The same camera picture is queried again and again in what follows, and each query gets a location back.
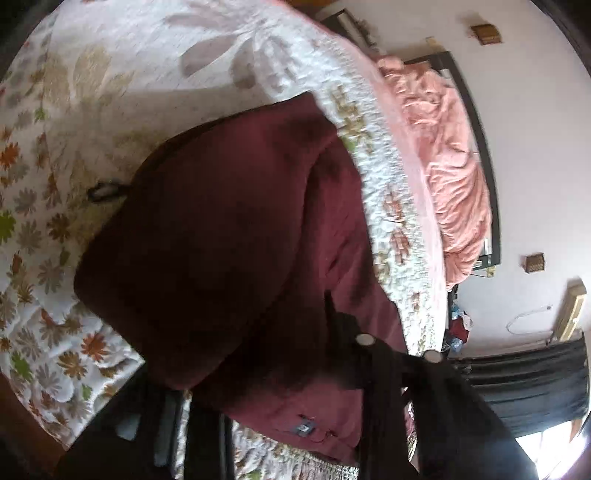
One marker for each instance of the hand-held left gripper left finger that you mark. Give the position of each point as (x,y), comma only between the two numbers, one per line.
(101,438)

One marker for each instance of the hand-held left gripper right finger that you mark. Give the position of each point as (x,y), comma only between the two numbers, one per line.
(392,415)

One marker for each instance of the maroon pants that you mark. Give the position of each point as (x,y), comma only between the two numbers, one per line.
(221,258)

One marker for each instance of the blue plastic bag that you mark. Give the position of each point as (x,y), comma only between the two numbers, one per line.
(455,345)

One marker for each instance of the dark red clothes pile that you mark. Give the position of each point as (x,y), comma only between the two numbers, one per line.
(459,328)

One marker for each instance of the dark patterned curtain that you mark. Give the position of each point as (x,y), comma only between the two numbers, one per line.
(531,383)

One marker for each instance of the bright window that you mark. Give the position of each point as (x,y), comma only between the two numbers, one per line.
(554,452)

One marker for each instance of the pink bedsheet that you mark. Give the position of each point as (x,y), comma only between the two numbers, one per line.
(408,184)

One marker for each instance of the crumpled pink blanket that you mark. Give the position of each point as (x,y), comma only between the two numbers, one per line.
(452,161)

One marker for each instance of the dark wooden headboard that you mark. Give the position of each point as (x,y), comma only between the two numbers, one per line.
(482,138)

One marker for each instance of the floral quilted bedspread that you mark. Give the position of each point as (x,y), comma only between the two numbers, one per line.
(138,69)

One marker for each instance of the beige curtain rail cover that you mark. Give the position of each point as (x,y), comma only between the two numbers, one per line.
(570,309)

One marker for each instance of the beige wall fixture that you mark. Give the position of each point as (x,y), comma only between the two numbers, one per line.
(534,262)
(485,33)

